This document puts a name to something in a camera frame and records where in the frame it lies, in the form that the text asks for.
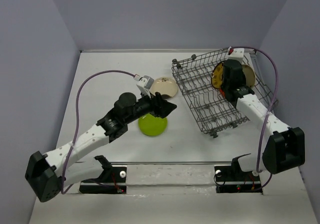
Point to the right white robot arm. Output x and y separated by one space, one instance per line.
280 147

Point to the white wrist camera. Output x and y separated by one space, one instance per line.
144 84
235 54

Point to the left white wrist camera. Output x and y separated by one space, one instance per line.
144 84

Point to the grey wire dish rack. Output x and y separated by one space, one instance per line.
211 111

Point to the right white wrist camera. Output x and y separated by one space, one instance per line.
235 54

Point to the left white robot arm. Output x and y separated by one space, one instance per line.
47 173

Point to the green plate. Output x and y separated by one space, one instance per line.
152 126

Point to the cream floral plate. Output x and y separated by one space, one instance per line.
249 74

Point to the cream plate with dark spot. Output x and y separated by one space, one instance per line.
166 86

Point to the brown yellow patterned plate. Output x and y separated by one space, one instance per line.
217 75

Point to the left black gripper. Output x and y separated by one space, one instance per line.
160 107

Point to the white foam strip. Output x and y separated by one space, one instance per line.
170 175

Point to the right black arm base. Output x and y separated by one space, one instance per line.
231 179

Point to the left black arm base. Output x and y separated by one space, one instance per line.
112 179

